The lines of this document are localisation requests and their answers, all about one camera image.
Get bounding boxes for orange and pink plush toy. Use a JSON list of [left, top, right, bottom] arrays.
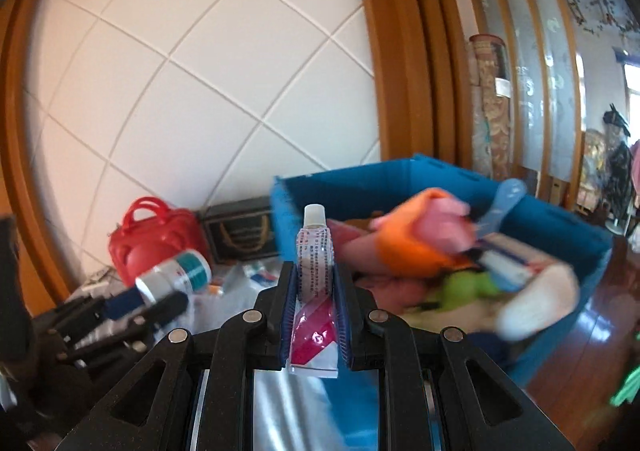
[[372, 187, 481, 277]]

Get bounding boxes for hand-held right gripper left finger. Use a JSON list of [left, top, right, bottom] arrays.
[[57, 260, 301, 451]]

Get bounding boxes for red bear-face carry case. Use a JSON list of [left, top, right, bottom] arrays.
[[109, 197, 211, 284]]

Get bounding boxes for wooden door frame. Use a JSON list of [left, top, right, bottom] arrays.
[[347, 0, 473, 172]]

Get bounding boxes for blue plastic crate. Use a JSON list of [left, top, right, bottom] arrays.
[[270, 154, 615, 387]]

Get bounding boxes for white and red ointment tube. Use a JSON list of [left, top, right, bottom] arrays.
[[289, 203, 340, 378]]

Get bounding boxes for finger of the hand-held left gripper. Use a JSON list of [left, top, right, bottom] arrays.
[[50, 287, 147, 332], [67, 292, 190, 362]]

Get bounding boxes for grey striped bed sheet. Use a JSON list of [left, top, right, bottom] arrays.
[[65, 256, 381, 451]]

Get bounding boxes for dark hanging clothes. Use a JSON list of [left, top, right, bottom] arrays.
[[602, 103, 636, 232]]

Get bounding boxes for pink pig plush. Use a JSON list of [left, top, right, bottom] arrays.
[[330, 218, 436, 317]]

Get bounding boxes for green and white bird plush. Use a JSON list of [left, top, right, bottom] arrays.
[[425, 263, 581, 342]]

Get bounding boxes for white remote control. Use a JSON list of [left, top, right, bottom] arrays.
[[82, 268, 116, 289]]

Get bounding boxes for rolled patterned carpet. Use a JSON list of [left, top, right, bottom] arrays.
[[467, 33, 513, 176]]

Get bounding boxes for black box with gold handle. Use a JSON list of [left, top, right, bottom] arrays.
[[200, 196, 281, 264]]

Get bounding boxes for white bottle with teal label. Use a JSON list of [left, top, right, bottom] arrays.
[[135, 249, 213, 307]]

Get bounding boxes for light blue plastic toy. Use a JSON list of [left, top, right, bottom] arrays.
[[472, 178, 527, 237]]

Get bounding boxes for wooden wall trim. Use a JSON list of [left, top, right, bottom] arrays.
[[0, 0, 71, 302]]

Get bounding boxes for bright window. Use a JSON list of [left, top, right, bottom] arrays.
[[622, 48, 640, 116]]

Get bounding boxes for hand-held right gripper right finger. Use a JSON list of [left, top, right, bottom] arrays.
[[332, 263, 576, 451]]

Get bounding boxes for green cloth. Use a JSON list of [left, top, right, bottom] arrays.
[[607, 366, 640, 412]]

